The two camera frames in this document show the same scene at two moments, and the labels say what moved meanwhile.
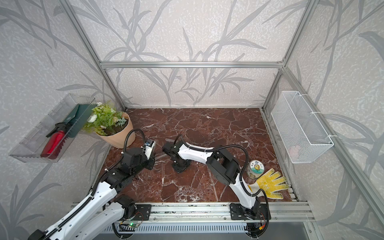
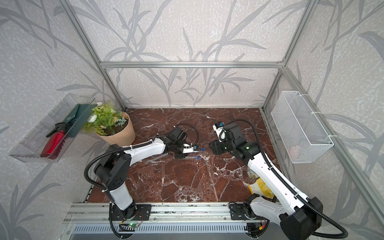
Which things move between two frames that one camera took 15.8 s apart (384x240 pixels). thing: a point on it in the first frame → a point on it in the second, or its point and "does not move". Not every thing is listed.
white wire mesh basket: x=302 y=135 does not move
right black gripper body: x=179 y=167 → x=222 y=147
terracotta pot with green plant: x=112 y=126 does not move
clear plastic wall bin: x=47 y=142 does not move
